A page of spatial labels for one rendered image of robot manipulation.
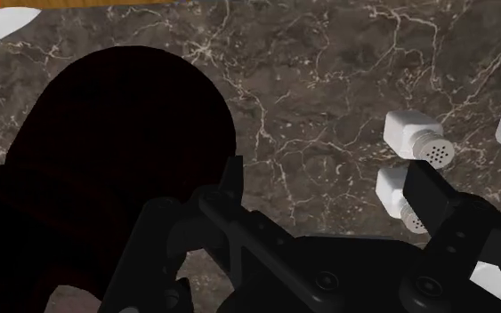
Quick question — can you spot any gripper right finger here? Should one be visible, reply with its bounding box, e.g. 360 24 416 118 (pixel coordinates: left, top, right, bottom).
399 160 501 313

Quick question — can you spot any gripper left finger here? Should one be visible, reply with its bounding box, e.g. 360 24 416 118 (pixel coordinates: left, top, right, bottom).
98 156 347 313

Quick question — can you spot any white square shaker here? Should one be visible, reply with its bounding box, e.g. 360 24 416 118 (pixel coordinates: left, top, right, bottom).
375 166 429 236
383 109 456 170

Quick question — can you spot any white flat object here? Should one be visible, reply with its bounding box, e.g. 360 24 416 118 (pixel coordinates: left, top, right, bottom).
468 260 501 313

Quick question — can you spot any black rounded pot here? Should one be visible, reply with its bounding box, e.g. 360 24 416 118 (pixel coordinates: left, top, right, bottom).
0 44 238 313

